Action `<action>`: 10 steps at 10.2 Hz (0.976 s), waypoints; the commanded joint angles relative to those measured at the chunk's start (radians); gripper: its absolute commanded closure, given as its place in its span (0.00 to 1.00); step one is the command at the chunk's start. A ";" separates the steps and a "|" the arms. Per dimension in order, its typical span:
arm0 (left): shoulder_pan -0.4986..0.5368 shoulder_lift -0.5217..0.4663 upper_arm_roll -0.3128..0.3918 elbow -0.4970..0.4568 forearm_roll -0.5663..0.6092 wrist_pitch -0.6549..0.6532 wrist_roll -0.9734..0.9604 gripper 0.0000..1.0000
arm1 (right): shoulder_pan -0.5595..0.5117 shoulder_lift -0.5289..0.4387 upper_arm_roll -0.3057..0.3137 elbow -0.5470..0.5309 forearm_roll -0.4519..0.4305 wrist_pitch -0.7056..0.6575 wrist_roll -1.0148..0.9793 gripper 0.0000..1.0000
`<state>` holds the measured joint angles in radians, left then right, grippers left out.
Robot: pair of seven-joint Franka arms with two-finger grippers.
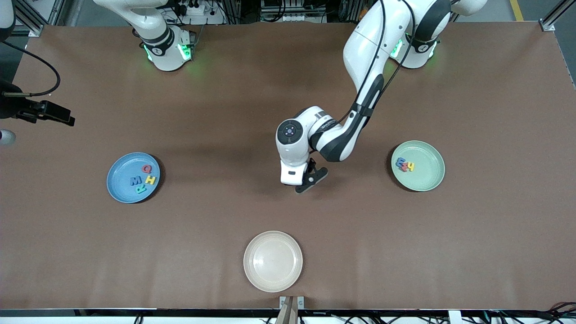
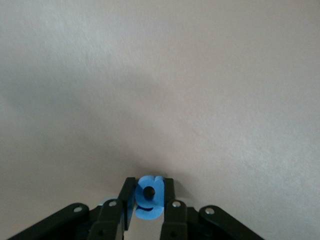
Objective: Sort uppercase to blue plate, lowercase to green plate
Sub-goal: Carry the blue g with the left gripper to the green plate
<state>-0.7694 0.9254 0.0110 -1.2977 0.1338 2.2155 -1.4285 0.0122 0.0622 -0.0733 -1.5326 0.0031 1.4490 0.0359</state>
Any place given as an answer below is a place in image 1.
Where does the blue plate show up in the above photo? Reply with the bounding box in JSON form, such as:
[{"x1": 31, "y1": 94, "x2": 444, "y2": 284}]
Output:
[{"x1": 106, "y1": 152, "x2": 161, "y2": 204}]

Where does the beige plate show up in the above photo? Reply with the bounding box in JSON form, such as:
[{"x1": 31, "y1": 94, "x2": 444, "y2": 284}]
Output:
[{"x1": 243, "y1": 231, "x2": 303, "y2": 293}]

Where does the green plate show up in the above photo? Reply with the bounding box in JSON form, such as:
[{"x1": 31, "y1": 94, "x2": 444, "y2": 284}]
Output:
[{"x1": 391, "y1": 140, "x2": 446, "y2": 192}]

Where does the white power strip with plugs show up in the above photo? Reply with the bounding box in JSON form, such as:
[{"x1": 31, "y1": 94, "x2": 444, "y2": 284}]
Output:
[{"x1": 173, "y1": 0, "x2": 225, "y2": 25}]

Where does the brown table cover sheet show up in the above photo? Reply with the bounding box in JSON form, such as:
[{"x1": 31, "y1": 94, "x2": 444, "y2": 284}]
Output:
[{"x1": 0, "y1": 22, "x2": 576, "y2": 311}]

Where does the white socket strip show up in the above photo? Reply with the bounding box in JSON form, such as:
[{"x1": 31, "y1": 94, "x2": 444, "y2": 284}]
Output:
[{"x1": 261, "y1": 0, "x2": 327, "y2": 23}]

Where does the aluminium frame profile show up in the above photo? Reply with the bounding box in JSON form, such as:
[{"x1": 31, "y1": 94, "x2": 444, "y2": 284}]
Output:
[
  {"x1": 16, "y1": 0, "x2": 61, "y2": 37},
  {"x1": 541, "y1": 0, "x2": 576, "y2": 32}
]

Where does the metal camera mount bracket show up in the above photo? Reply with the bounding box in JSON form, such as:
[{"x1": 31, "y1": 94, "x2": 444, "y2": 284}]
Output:
[{"x1": 275, "y1": 296, "x2": 305, "y2": 324}]

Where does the black and red cable bundle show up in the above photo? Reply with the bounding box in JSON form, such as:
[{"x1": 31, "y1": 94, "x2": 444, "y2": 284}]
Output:
[{"x1": 463, "y1": 301, "x2": 576, "y2": 324}]

